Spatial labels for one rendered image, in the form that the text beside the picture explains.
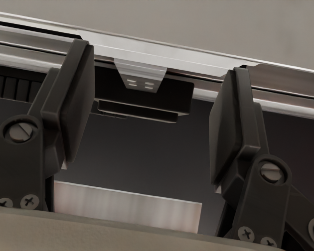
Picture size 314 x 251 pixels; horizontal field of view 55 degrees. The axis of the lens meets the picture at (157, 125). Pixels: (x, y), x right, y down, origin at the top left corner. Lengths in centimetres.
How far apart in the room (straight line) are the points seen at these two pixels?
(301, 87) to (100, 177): 44
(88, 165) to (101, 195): 51
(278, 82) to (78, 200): 33
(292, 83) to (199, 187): 35
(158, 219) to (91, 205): 4
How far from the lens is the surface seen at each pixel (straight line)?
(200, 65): 18
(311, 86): 46
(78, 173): 69
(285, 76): 45
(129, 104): 35
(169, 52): 16
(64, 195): 18
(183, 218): 18
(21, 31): 20
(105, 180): 69
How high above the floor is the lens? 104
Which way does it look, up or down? level
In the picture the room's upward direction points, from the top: 171 degrees counter-clockwise
